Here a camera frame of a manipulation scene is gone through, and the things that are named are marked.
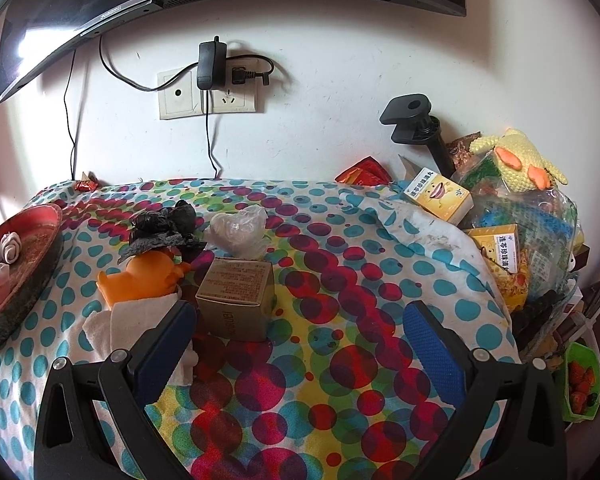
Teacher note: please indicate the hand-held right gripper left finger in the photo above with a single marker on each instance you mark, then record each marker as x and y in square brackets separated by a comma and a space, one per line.
[162, 355]

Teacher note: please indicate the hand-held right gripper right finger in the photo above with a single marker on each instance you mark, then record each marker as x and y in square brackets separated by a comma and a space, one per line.
[432, 355]

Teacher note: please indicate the orange rubber toy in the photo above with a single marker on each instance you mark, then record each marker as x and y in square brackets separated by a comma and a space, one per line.
[140, 275]

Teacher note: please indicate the brown cardboard box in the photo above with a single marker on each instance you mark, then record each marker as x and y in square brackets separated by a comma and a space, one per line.
[235, 290]

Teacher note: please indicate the black bag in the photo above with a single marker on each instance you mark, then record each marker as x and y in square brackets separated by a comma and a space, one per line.
[165, 225]

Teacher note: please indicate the red round tray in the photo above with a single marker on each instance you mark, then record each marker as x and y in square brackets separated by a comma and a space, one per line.
[35, 260]

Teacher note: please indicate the polka dot blanket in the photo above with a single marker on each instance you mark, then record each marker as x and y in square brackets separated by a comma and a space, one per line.
[330, 360]

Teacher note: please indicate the yellow medicine box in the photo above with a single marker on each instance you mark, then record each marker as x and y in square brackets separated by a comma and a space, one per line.
[435, 197]
[500, 245]

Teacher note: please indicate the green plastic basket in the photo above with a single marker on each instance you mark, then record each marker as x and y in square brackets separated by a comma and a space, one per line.
[566, 385]

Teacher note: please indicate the clear plastic bag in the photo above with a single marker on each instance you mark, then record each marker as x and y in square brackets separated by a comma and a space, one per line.
[240, 232]

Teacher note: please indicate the pile of red strawberries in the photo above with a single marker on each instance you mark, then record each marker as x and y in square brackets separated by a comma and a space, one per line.
[580, 380]

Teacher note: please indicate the clear bag of toys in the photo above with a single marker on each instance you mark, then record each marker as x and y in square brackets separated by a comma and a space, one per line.
[540, 220]

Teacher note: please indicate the red candy wrapper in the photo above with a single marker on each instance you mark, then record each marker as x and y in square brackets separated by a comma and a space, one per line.
[86, 183]

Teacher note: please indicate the red snack packet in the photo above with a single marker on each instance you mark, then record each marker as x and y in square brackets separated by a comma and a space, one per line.
[362, 172]

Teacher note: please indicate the yellow knitted duck toy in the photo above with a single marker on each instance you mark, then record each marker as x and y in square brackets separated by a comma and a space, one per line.
[522, 152]

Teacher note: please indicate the black angled plug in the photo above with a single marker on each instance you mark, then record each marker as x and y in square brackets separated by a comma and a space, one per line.
[239, 76]

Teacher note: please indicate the black power adapter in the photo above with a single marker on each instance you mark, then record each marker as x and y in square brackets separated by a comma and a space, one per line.
[210, 62]

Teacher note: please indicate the black clamp mount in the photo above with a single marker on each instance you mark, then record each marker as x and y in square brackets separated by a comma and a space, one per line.
[405, 110]

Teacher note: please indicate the white wall outlet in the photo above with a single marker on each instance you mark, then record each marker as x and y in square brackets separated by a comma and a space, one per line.
[177, 95]

